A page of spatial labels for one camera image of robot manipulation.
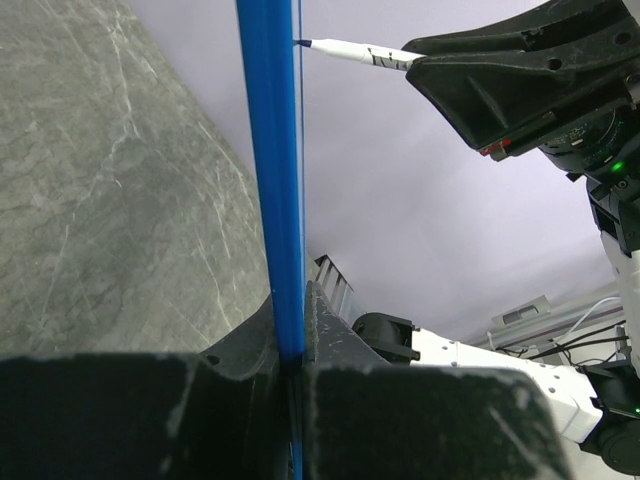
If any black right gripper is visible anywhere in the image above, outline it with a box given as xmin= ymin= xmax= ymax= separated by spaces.
xmin=402 ymin=1 xmax=639 ymax=175

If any white blue whiteboard marker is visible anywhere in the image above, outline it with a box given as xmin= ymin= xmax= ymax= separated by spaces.
xmin=294 ymin=39 xmax=424 ymax=72

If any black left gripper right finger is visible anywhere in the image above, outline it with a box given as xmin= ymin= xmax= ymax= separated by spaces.
xmin=302 ymin=282 xmax=572 ymax=479

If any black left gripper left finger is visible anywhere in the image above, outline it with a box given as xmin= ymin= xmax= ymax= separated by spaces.
xmin=1 ymin=302 xmax=289 ymax=479

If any blue framed whiteboard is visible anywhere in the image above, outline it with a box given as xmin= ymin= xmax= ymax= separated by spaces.
xmin=236 ymin=1 xmax=306 ymax=479

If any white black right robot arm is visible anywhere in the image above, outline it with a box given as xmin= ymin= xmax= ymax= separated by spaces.
xmin=357 ymin=1 xmax=639 ymax=476

